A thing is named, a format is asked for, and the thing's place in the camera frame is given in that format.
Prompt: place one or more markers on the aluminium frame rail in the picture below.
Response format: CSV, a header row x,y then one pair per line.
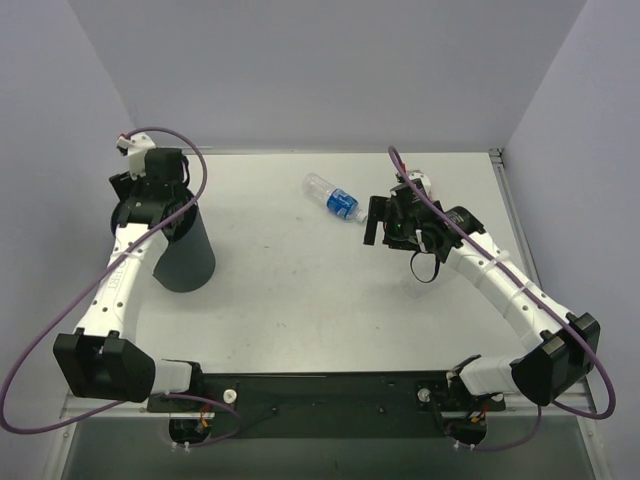
x,y
74,406

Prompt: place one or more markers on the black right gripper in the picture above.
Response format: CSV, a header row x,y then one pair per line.
x,y
388,220

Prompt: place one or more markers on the blue label water bottle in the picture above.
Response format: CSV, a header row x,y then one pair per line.
x,y
335,200

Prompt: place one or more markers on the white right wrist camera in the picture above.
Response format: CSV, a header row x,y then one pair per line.
x,y
417,177

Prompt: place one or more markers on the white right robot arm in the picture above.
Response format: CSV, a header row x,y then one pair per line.
x,y
556,341

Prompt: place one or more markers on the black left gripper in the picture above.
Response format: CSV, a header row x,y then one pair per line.
x,y
151,210

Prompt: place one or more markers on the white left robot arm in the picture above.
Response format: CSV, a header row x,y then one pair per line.
x,y
101,360

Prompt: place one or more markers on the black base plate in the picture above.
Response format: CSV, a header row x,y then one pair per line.
x,y
339,405

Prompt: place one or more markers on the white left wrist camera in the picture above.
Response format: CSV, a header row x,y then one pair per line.
x,y
134,149

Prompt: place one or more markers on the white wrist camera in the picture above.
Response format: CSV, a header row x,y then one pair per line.
x,y
134,149
417,177

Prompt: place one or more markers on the dark round garbage bin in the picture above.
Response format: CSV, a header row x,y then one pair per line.
x,y
179,255

